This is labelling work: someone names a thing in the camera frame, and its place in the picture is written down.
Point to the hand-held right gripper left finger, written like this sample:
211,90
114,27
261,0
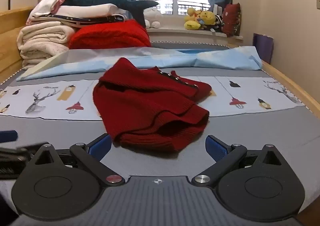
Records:
101,146

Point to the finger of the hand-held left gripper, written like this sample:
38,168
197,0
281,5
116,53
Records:
7,136
12,159

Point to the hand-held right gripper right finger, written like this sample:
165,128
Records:
216,147

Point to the dark red knit sweater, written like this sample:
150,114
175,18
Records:
145,106

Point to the grey printed bed sheet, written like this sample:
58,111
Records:
250,126

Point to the light blue sheet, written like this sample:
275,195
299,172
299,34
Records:
175,60

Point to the cream folded blanket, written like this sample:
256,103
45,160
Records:
42,38

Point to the bright red knit blanket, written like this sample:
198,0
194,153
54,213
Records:
110,35

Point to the striped plush toy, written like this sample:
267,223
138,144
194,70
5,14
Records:
218,22

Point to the yellow duck plush toy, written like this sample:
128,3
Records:
192,21

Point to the dark-trimmed folded quilt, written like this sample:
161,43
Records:
82,19

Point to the red printed cushion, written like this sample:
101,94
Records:
232,20

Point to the yellow bear plush toy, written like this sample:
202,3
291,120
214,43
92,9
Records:
208,17

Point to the white folded pillow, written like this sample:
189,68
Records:
92,9

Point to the white and pink cloth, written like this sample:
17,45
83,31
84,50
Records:
47,5

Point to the white plush toy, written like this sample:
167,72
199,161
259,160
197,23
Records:
153,17

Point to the wooden bed frame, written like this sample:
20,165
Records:
10,31

